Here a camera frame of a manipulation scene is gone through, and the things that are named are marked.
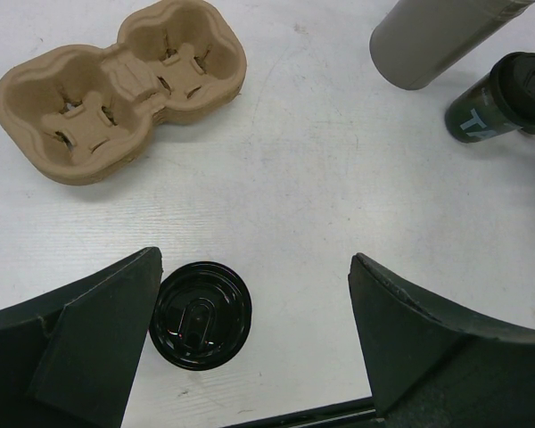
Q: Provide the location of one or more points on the grey cylindrical holder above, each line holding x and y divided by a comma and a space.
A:
420, 39

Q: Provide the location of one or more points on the dark coffee cup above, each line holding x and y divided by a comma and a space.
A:
481, 112

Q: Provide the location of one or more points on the brown cardboard cup carrier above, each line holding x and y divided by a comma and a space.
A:
79, 113

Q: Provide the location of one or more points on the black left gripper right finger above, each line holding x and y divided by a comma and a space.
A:
431, 362

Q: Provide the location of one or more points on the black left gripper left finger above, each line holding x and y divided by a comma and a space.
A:
68, 358

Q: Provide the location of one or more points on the black cup lid stack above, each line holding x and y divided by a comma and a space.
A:
202, 316

